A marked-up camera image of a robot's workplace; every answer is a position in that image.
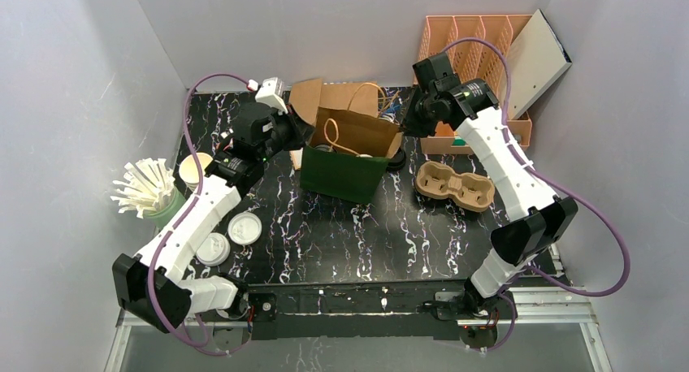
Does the black coffee cup lid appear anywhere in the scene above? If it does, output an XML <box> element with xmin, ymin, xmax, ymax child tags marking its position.
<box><xmin>386</xmin><ymin>148</ymin><xmax>407</xmax><ymax>172</ymax></box>

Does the green kraft paper bag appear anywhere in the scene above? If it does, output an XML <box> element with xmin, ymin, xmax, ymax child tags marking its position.
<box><xmin>300</xmin><ymin>107</ymin><xmax>402</xmax><ymax>204</ymax></box>

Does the brown pulp cup carrier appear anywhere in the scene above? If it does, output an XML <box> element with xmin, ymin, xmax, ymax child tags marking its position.
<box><xmin>414</xmin><ymin>161</ymin><xmax>496</xmax><ymax>213</ymax></box>

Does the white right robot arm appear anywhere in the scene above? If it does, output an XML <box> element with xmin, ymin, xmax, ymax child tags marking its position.
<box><xmin>401</xmin><ymin>53</ymin><xmax>578</xmax><ymax>301</ymax></box>

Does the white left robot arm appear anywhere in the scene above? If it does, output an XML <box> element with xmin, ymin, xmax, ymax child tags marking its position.
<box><xmin>112</xmin><ymin>102</ymin><xmax>314</xmax><ymax>333</ymax></box>

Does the stack of flat paper bags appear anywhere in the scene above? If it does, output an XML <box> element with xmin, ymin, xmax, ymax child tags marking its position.
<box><xmin>288</xmin><ymin>79</ymin><xmax>402</xmax><ymax>171</ymax></box>

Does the orange plastic file organizer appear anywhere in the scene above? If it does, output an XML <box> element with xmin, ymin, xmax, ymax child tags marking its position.
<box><xmin>417</xmin><ymin>14</ymin><xmax>533</xmax><ymax>155</ymax></box>

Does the stack of white paper cups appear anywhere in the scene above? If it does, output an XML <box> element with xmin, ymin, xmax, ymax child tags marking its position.
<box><xmin>179</xmin><ymin>152</ymin><xmax>213</xmax><ymax>192</ymax></box>

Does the green cup of white straws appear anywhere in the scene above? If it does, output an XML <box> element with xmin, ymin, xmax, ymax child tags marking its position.
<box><xmin>110</xmin><ymin>158</ymin><xmax>185</xmax><ymax>229</ymax></box>

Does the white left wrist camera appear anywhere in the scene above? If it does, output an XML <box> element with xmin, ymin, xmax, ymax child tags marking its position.
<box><xmin>254</xmin><ymin>77</ymin><xmax>288</xmax><ymax>115</ymax></box>

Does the white board leaning on wall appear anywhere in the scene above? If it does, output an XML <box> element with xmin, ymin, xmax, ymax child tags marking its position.
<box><xmin>506</xmin><ymin>10</ymin><xmax>572</xmax><ymax>120</ymax></box>

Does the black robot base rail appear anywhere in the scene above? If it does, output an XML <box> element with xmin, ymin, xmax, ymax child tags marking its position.
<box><xmin>196</xmin><ymin>276</ymin><xmax>540</xmax><ymax>341</ymax></box>

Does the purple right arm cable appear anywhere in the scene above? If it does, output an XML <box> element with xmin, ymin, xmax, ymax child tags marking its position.
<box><xmin>441</xmin><ymin>37</ymin><xmax>631</xmax><ymax>354</ymax></box>

